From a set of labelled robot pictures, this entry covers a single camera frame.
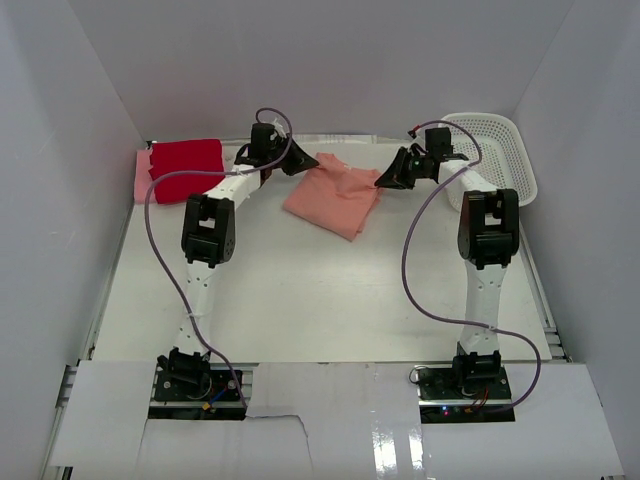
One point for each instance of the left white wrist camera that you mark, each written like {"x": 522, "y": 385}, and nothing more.
{"x": 280, "y": 129}

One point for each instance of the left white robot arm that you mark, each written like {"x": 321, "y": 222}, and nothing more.
{"x": 209, "y": 227}

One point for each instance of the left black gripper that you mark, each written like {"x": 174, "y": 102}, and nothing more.
{"x": 288, "y": 156}

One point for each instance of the folded red t shirt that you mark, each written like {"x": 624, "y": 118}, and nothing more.
{"x": 192, "y": 155}

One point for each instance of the white plastic basket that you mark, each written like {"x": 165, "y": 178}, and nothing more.
{"x": 505, "y": 160}

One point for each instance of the folded light pink t shirt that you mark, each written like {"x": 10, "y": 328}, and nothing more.
{"x": 143, "y": 178}

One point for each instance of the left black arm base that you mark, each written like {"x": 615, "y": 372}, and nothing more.
{"x": 188, "y": 387}

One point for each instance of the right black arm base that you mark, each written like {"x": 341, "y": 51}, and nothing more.
{"x": 473, "y": 389}

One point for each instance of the salmon pink t shirt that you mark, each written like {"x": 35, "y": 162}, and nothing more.
{"x": 335, "y": 196}

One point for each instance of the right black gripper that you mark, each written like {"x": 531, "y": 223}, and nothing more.
{"x": 406, "y": 170}

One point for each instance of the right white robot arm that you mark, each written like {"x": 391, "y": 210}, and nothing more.
{"x": 488, "y": 233}

